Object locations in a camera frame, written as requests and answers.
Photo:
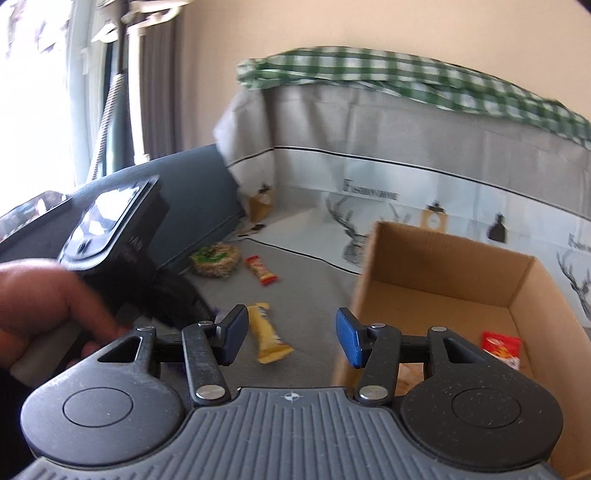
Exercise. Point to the yellow snack packet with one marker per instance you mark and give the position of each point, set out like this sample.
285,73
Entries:
268,337

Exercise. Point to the cardboard box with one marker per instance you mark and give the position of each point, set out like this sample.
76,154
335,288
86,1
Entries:
461,295

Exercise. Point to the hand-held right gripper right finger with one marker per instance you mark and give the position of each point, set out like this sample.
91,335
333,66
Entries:
353,341

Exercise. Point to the grey deer print sofa cover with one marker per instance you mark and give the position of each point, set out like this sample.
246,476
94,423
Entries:
369,129

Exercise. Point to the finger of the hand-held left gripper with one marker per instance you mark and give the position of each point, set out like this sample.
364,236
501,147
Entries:
184,300

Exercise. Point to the blue grey sofa cushion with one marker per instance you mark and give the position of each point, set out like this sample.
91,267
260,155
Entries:
194,198

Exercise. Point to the grey curtain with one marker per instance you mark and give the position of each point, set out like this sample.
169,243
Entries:
159,92

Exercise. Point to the green label bag of nuts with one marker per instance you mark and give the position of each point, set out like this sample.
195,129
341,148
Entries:
214,261

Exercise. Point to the green checked cloth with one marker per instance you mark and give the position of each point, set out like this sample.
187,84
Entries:
369,69

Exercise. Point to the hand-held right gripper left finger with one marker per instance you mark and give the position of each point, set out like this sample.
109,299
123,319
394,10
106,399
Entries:
235,334

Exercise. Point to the red snack packet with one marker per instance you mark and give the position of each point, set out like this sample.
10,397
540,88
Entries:
501,346

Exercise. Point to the small red gold snack bar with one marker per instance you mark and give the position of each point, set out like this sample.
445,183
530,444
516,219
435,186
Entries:
261,270

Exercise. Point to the person's left hand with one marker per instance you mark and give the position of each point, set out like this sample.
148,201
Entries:
37,304

